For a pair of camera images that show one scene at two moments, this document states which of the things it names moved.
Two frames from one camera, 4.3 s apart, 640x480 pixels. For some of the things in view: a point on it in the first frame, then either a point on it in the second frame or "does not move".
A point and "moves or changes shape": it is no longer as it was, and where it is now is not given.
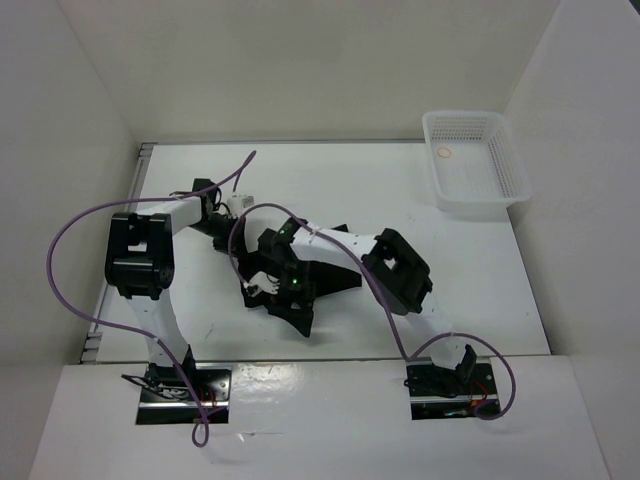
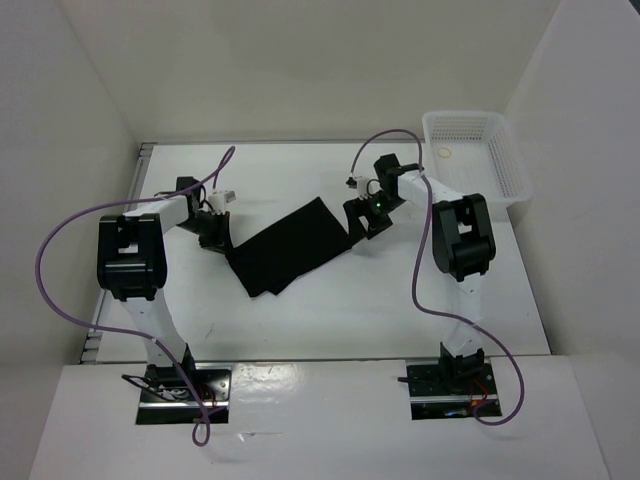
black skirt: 321,278 moves or changes shape
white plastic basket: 477,168 does not move
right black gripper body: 295,284 -> 378,205
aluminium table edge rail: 112,267 does not move
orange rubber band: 444,152 does not move
